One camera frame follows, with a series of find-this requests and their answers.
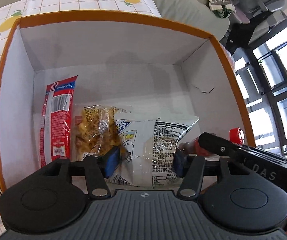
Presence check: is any yellow fried snack bag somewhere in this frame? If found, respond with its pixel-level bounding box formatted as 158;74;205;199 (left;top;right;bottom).
72;104;132;161

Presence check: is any white and blue chip bag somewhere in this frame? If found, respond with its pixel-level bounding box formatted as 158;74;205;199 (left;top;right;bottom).
109;113;199;188

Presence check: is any red and white snack packet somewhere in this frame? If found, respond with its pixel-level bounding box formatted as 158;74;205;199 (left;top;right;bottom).
39;76;77;167

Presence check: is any orange cardboard box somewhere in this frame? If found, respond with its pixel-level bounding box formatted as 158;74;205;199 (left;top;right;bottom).
0;10;255;190

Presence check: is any grey office chair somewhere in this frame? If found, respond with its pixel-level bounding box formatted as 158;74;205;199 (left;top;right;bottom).
239;0;287;43

